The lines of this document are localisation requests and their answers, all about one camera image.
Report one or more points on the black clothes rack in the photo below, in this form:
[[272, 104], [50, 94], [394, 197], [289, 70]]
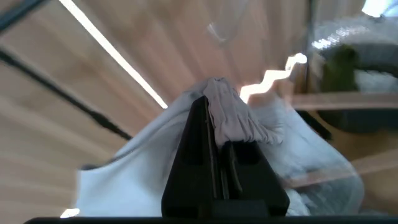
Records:
[[102, 121]]

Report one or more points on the green garment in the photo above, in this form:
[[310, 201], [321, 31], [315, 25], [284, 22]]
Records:
[[340, 68]]

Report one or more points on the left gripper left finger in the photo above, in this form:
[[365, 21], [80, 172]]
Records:
[[192, 180]]

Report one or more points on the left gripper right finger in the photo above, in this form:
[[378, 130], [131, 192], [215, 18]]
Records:
[[252, 180]]

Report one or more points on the pale grey shorts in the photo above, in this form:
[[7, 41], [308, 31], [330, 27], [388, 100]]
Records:
[[124, 180]]

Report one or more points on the beige curtain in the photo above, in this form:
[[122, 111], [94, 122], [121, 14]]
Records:
[[186, 37]]

